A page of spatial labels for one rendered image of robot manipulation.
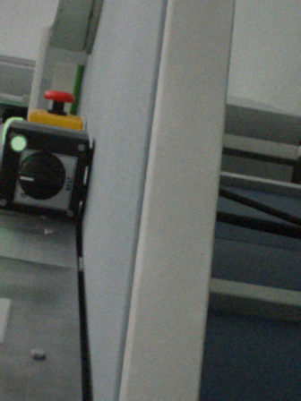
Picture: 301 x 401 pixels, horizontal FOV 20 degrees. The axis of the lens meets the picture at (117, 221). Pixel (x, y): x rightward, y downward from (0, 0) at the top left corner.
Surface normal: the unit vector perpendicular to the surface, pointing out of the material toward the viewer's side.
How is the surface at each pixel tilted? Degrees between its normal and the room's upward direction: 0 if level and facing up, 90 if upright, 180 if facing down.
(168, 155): 90
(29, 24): 90
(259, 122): 90
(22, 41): 90
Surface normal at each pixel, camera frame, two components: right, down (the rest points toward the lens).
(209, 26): 0.14, -0.31
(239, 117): 0.06, 0.21
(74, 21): -0.12, 0.94
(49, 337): 0.18, -0.96
